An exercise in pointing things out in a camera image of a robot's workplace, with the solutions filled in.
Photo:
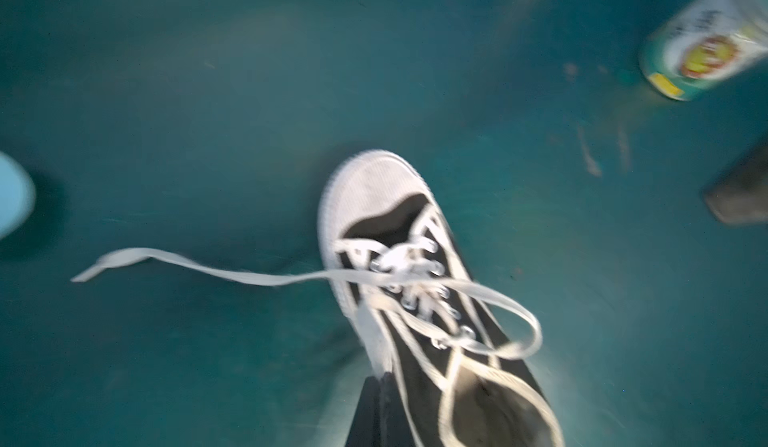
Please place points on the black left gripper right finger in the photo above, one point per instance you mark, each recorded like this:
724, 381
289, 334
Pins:
394, 429

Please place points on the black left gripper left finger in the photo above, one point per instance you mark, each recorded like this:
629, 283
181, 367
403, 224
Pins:
365, 428

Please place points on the black white canvas sneaker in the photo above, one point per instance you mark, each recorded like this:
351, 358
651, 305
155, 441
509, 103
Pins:
452, 351

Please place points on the white shoelace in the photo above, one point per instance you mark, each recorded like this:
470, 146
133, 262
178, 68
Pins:
403, 283

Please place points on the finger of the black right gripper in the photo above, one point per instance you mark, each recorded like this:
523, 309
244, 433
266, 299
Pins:
739, 196

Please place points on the printed paper cup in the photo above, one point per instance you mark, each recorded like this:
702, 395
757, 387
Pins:
703, 45

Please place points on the light blue toy shovel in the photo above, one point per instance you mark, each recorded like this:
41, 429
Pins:
17, 195

